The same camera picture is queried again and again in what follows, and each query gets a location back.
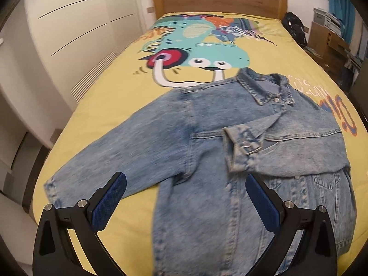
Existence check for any teal curtain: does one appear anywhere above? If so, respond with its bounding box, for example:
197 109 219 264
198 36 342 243
328 0 358 43

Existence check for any blue denim jacket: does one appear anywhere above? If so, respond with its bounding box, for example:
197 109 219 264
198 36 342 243
44 68 357 276

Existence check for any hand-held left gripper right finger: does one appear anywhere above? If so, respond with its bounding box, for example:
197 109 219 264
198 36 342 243
245 173 337 276

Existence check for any yellow printed bedspread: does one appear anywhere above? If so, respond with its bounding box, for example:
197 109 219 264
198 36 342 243
30 11 365 276

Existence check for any black backpack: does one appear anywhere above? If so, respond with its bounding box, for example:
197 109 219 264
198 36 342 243
282 12 308 46

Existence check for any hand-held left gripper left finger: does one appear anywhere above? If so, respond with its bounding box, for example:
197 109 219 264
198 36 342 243
32 172 127 276

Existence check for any white wardrobe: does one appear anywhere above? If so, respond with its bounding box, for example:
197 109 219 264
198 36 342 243
24 0 144 104

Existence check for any wooden headboard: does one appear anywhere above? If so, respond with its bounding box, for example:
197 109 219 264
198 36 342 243
151 0 288 20

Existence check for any white slatted grille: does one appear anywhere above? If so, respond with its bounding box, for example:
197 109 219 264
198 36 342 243
70 51 117 102

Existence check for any wooden desk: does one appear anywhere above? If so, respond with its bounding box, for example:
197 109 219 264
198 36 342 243
308 21 350 72

